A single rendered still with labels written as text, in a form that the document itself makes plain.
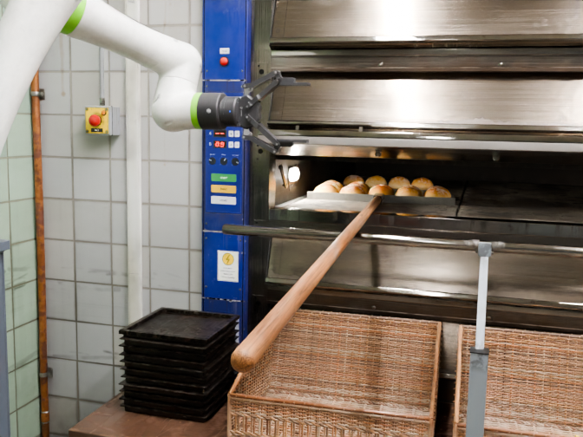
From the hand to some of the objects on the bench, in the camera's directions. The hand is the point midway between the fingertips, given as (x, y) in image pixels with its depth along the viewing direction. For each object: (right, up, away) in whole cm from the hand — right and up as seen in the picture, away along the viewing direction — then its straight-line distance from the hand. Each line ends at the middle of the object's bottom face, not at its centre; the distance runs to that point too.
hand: (304, 113), depth 165 cm
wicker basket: (+70, -90, +22) cm, 116 cm away
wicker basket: (+12, -87, +38) cm, 96 cm away
